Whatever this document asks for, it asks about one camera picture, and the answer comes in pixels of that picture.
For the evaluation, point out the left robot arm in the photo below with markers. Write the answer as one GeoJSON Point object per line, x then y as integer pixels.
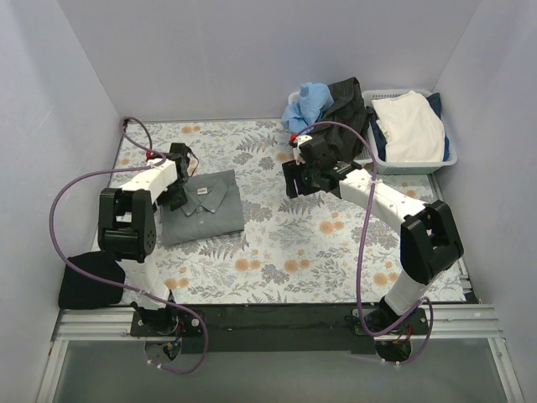
{"type": "Point", "coordinates": [126, 222]}

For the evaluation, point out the cream white folded shirt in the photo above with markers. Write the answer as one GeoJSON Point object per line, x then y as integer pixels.
{"type": "Point", "coordinates": [413, 130]}

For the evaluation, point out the light blue shirt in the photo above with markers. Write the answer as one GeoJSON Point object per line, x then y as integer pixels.
{"type": "Point", "coordinates": [308, 107]}

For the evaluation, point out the left white plastic basket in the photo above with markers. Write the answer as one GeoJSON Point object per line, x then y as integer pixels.
{"type": "Point", "coordinates": [364, 157]}

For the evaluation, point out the black folded shirt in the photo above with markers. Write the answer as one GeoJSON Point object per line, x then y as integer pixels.
{"type": "Point", "coordinates": [78, 292]}

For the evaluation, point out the floral table cloth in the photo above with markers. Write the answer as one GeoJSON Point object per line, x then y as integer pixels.
{"type": "Point", "coordinates": [310, 249]}

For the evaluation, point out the dark striped shirt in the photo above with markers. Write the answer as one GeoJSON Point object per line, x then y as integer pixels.
{"type": "Point", "coordinates": [348, 108]}

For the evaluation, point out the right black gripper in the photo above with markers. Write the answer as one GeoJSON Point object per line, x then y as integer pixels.
{"type": "Point", "coordinates": [294, 180]}

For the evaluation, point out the aluminium frame rail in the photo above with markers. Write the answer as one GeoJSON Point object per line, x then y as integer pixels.
{"type": "Point", "coordinates": [454, 321]}

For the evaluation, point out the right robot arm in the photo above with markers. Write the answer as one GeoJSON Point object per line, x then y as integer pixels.
{"type": "Point", "coordinates": [429, 240]}

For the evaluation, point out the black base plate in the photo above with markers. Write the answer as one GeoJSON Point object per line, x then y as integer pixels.
{"type": "Point", "coordinates": [259, 328]}

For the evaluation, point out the grey long sleeve shirt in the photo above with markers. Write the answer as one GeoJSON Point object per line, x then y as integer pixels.
{"type": "Point", "coordinates": [213, 208]}

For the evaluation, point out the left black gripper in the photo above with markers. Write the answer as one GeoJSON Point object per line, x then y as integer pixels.
{"type": "Point", "coordinates": [174, 198]}

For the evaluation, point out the navy blue folded garment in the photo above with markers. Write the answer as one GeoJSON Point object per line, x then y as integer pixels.
{"type": "Point", "coordinates": [438, 109]}

